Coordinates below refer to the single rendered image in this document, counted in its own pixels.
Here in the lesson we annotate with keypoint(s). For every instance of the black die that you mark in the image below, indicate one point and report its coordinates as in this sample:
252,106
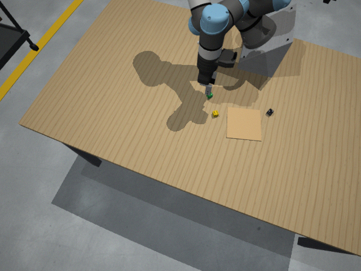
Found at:
269,112

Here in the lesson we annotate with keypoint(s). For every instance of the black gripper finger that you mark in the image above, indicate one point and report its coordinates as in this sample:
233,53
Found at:
213,78
208,89

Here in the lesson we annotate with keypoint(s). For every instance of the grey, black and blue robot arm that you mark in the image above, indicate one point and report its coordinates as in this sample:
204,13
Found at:
211,21

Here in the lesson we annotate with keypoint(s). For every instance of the yellow die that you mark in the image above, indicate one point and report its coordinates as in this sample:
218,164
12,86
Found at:
215,113

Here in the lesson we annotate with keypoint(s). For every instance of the tan square mat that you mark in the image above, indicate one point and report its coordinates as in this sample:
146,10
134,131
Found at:
244,124

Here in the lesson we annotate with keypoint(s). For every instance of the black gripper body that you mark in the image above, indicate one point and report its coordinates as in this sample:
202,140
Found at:
208,62

